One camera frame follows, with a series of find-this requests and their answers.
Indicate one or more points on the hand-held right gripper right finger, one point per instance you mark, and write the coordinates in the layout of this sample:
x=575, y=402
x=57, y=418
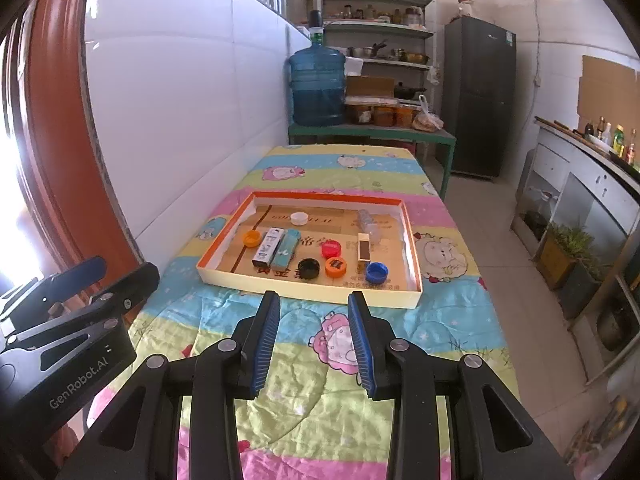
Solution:
x=362, y=350

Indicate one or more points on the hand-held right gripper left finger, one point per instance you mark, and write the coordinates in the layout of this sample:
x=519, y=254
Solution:
x=265, y=345

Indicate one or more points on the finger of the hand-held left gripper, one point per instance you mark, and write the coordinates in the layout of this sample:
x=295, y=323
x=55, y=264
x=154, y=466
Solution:
x=85, y=269
x=135, y=280

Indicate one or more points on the blue bottle cap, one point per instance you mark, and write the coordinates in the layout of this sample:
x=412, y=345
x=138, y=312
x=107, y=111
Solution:
x=376, y=272

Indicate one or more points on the orange bottle cap dark label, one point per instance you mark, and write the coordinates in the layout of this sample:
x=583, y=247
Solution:
x=336, y=266

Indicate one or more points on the black bottle cap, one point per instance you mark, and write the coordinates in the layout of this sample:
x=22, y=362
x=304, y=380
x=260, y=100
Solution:
x=308, y=268

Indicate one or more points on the teal patterned box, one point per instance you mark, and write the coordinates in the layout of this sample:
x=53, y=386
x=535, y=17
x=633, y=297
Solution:
x=286, y=250

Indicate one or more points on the white cartoon print box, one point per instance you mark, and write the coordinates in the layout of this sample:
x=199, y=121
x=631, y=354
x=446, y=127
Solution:
x=266, y=246

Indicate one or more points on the gold rectangular case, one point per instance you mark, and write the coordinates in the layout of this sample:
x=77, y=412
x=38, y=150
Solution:
x=364, y=249

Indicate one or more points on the red bottle cap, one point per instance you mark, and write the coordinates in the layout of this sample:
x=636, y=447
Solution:
x=330, y=248

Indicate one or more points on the plain orange bottle cap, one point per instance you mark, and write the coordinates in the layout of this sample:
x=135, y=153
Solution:
x=251, y=238

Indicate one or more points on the clear floral plastic case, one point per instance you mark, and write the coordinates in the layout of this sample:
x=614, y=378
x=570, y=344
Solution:
x=369, y=224

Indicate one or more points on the shallow orange-rimmed cardboard tray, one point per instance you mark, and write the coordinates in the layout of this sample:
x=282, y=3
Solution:
x=320, y=230

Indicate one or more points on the white bottle cap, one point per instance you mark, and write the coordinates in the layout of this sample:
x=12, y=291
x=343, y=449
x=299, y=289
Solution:
x=299, y=218

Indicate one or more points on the printed cartoon blanket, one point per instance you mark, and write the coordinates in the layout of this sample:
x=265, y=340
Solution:
x=310, y=410

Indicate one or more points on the orange wooden door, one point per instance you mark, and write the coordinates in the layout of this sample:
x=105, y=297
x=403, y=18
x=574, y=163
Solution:
x=55, y=135

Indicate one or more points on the green side table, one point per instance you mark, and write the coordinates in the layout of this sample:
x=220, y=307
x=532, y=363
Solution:
x=370, y=135

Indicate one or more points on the brown planter with grass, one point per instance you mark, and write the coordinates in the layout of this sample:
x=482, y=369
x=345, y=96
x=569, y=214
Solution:
x=557, y=255

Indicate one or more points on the large glass jug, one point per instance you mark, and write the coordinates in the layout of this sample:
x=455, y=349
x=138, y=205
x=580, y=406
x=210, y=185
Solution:
x=540, y=207

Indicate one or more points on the dark planter with grass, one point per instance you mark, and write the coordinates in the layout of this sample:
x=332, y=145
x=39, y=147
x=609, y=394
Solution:
x=582, y=280

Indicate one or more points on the plastic jar of orange food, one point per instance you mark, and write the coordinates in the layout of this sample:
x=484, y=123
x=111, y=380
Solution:
x=361, y=115
x=385, y=116
x=404, y=116

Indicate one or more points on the plastic bag of food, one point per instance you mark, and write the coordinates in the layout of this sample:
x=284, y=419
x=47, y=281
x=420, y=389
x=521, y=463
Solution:
x=427, y=117

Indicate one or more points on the metal cooking pot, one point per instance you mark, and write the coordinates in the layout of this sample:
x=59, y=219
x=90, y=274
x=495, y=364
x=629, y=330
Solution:
x=612, y=327

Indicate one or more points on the black frying pan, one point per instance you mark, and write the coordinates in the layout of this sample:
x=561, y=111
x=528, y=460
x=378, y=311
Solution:
x=407, y=91

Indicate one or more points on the brown cardboard box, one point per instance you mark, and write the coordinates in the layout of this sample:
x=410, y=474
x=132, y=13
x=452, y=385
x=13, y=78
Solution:
x=370, y=85

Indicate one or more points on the blue water jug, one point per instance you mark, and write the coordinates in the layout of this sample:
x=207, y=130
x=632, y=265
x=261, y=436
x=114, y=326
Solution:
x=317, y=85

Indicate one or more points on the grey kitchen counter cabinet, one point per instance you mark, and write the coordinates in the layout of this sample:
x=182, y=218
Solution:
x=585, y=185

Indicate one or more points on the dark grey refrigerator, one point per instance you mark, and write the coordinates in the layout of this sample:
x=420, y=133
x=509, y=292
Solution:
x=480, y=95

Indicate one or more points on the brass bowl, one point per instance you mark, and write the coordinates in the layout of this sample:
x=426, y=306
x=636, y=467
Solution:
x=416, y=57

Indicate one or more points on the dark sauce bottle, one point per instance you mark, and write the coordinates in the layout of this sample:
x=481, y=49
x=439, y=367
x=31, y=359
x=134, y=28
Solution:
x=590, y=128
x=600, y=127

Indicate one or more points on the white plastic bottle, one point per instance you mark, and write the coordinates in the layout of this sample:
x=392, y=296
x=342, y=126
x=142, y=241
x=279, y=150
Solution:
x=606, y=135

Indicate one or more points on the white shelf rack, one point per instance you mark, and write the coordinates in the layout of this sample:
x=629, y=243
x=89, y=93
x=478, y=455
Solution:
x=380, y=25

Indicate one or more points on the green bottle yellow cap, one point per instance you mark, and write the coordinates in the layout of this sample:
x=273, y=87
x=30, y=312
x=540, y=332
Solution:
x=619, y=140

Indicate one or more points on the red sauce bottle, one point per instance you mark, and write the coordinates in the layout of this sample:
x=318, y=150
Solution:
x=631, y=147

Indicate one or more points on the glass jar with lid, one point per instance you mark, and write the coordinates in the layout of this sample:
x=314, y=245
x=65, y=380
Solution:
x=465, y=5

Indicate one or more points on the cardboard sheets on wall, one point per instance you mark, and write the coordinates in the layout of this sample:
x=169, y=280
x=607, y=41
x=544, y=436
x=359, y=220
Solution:
x=607, y=92

